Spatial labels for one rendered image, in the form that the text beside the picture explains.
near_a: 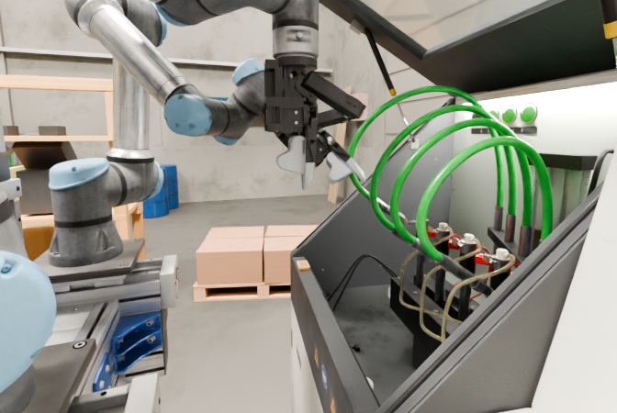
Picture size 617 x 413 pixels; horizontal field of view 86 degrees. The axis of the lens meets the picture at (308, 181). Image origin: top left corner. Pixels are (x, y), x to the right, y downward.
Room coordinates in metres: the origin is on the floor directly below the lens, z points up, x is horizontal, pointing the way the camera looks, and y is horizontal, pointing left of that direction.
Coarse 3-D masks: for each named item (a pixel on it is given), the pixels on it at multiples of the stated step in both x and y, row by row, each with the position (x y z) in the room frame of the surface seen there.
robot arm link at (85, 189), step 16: (80, 160) 0.80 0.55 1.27; (96, 160) 0.79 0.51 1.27; (64, 176) 0.72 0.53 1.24; (80, 176) 0.73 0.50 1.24; (96, 176) 0.75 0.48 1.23; (112, 176) 0.79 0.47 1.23; (64, 192) 0.71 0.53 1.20; (80, 192) 0.72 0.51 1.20; (96, 192) 0.75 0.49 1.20; (112, 192) 0.78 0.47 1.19; (64, 208) 0.71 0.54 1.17; (80, 208) 0.72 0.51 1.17; (96, 208) 0.74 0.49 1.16
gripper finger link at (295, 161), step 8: (296, 136) 0.54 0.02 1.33; (296, 144) 0.54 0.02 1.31; (304, 144) 0.54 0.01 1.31; (288, 152) 0.54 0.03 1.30; (296, 152) 0.54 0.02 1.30; (304, 152) 0.54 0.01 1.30; (280, 160) 0.54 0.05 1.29; (288, 160) 0.54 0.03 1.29; (296, 160) 0.54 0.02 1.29; (304, 160) 0.54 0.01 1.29; (288, 168) 0.54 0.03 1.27; (296, 168) 0.54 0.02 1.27; (304, 168) 0.54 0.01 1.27; (312, 168) 0.54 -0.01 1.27; (304, 176) 0.55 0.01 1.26; (304, 184) 0.55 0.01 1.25
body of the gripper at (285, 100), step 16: (272, 64) 0.54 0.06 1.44; (288, 64) 0.53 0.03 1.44; (304, 64) 0.53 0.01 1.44; (272, 80) 0.55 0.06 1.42; (288, 80) 0.55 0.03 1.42; (272, 96) 0.55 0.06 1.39; (288, 96) 0.55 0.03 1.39; (304, 96) 0.55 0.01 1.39; (272, 112) 0.53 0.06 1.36; (288, 112) 0.53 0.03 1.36; (304, 112) 0.53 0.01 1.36; (272, 128) 0.52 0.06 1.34; (288, 128) 0.53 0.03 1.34; (304, 128) 0.54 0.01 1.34
